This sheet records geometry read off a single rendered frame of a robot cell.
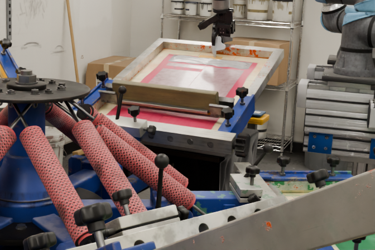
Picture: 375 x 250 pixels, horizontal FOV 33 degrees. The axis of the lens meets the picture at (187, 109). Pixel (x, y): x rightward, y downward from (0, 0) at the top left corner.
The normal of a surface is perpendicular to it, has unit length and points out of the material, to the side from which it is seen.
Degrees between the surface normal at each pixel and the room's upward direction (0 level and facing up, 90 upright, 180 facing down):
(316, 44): 90
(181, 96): 107
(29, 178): 63
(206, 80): 17
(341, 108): 90
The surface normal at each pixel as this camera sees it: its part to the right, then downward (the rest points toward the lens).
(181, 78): -0.06, -0.88
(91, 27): 0.93, 0.12
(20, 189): 0.04, -0.27
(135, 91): -0.37, 0.45
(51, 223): 0.05, -0.98
